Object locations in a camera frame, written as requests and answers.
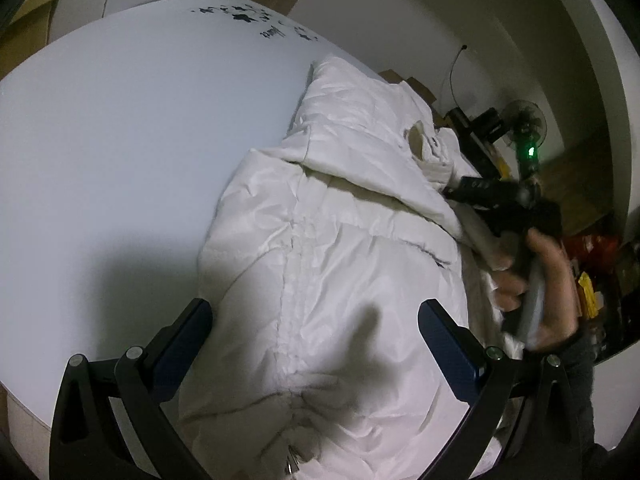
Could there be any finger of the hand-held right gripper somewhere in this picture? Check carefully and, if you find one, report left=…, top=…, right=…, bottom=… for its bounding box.
left=442, top=176, right=531, bottom=209

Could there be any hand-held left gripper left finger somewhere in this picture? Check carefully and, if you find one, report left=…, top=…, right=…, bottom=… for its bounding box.
left=49, top=298, right=221, bottom=480

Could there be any black power cable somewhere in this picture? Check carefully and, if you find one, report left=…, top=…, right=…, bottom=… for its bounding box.
left=440, top=45, right=469, bottom=111

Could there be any open cardboard box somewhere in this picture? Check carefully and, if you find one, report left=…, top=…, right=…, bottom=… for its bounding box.
left=379, top=70, right=437, bottom=112

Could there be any dark wooden cabinet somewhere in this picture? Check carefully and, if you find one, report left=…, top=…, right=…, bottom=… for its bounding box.
left=539, top=127, right=617, bottom=233

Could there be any white puffer jacket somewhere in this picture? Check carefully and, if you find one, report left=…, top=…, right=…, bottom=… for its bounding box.
left=179, top=55, right=526, bottom=480

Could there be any person's right hand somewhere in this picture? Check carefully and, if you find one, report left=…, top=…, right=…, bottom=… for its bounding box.
left=491, top=228, right=582, bottom=354

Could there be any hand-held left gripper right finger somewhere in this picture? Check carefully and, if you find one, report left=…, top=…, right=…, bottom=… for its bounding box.
left=417, top=298, right=596, bottom=480

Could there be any black cylinder speaker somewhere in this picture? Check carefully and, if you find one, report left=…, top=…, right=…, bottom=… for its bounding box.
left=470, top=108, right=503, bottom=142

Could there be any orange snack packet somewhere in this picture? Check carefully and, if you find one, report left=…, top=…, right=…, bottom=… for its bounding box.
left=565, top=232, right=622, bottom=262

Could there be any wooden counter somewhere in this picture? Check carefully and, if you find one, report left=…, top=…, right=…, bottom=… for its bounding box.
left=0, top=0, right=67, bottom=78

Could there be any yellow snack packet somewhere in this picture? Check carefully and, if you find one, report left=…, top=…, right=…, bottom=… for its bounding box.
left=576, top=271, right=599, bottom=319

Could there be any black standing fan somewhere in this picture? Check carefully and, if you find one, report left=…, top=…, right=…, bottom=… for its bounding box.
left=500, top=101, right=549, bottom=177

